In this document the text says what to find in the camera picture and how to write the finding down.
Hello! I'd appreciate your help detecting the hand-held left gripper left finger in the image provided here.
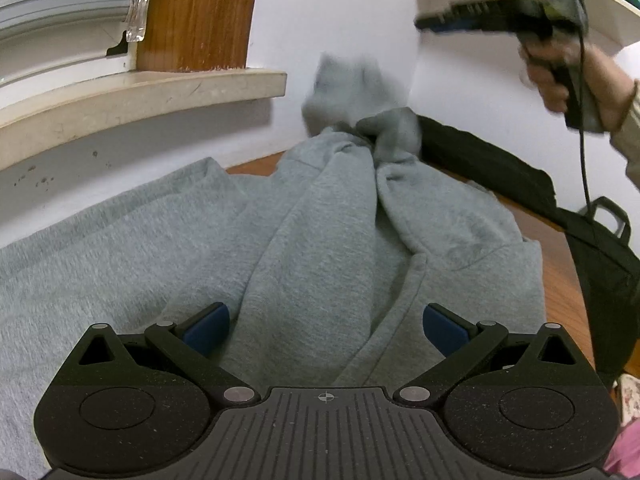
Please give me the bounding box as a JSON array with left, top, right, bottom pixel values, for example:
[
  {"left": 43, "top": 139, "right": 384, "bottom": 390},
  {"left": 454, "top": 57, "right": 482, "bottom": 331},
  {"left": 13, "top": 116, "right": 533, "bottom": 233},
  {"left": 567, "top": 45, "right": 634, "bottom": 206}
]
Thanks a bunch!
[{"left": 65, "top": 301, "right": 263, "bottom": 408}]

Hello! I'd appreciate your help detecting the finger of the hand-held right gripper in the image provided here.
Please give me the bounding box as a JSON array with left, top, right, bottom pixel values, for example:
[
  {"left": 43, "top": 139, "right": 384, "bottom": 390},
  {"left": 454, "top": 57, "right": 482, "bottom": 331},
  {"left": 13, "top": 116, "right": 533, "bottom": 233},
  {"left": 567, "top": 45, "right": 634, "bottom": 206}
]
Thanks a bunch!
[
  {"left": 414, "top": 12, "right": 548, "bottom": 37},
  {"left": 444, "top": 0, "right": 550, "bottom": 17}
]

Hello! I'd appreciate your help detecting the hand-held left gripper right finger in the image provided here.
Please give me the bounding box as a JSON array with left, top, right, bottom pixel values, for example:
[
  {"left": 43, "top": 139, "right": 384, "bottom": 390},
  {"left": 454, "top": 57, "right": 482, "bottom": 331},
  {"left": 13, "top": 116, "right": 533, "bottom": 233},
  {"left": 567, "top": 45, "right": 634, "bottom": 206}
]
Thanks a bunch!
[{"left": 392, "top": 302, "right": 587, "bottom": 408}]

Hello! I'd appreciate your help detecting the grey hoodie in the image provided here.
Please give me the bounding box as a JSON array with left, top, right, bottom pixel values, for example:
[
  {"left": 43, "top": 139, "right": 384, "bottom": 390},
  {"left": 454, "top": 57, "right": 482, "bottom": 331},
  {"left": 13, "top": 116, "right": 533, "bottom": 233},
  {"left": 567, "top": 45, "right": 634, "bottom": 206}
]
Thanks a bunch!
[{"left": 0, "top": 52, "right": 547, "bottom": 480}]

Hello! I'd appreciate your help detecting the person's right forearm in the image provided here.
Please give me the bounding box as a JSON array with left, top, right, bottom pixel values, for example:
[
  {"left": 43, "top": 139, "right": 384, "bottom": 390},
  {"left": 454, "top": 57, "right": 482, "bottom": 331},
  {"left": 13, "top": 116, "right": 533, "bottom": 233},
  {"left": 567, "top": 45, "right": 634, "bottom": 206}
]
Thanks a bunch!
[{"left": 609, "top": 80, "right": 640, "bottom": 197}]

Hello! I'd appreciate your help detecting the person's right hand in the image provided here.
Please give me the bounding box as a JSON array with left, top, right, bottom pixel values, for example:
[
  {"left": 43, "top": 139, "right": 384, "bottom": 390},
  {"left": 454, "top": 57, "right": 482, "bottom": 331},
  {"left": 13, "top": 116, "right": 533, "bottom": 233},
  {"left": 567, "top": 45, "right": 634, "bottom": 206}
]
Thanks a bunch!
[{"left": 519, "top": 39, "right": 638, "bottom": 133}]

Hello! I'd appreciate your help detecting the pink floral cloth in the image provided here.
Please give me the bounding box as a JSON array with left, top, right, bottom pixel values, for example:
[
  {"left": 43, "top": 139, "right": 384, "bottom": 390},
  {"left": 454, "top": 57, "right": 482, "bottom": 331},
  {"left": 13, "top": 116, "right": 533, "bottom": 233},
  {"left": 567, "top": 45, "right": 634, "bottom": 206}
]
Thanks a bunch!
[{"left": 602, "top": 372, "right": 640, "bottom": 477}]

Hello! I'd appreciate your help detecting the beige window sill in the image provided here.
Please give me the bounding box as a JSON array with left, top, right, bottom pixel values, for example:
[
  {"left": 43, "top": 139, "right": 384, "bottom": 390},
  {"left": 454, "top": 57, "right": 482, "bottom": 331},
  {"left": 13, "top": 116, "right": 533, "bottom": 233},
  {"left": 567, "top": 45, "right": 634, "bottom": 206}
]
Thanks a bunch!
[{"left": 0, "top": 68, "right": 289, "bottom": 172}]

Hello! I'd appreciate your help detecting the white window blind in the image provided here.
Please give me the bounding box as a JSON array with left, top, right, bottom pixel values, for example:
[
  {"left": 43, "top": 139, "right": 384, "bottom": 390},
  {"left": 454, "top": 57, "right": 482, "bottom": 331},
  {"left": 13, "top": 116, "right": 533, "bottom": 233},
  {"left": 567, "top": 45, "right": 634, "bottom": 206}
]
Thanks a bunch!
[{"left": 0, "top": 0, "right": 147, "bottom": 111}]

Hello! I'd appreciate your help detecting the white wall shelf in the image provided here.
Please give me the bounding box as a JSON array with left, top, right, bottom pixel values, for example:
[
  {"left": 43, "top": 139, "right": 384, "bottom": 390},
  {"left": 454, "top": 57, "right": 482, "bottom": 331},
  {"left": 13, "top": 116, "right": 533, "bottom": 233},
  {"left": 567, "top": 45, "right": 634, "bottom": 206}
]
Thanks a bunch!
[{"left": 429, "top": 0, "right": 640, "bottom": 63}]

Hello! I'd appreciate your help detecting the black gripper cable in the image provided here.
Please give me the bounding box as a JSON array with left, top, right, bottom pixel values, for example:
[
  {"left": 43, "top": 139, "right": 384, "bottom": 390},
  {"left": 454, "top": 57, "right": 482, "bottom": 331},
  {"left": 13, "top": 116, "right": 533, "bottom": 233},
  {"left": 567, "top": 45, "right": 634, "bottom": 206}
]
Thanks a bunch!
[{"left": 574, "top": 0, "right": 601, "bottom": 221}]

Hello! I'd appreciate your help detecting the wooden window frame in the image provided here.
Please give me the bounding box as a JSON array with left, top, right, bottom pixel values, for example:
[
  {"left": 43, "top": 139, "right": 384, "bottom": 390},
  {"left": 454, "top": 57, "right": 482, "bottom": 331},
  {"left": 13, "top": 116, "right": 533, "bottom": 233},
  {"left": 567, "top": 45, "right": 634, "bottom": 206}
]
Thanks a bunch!
[{"left": 135, "top": 0, "right": 264, "bottom": 73}]

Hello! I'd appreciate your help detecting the clear plastic bracket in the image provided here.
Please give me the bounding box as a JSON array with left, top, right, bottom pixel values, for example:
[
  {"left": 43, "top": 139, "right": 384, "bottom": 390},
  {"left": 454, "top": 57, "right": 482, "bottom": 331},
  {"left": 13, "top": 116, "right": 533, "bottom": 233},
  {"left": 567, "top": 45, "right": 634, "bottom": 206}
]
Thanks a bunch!
[{"left": 122, "top": 0, "right": 154, "bottom": 44}]

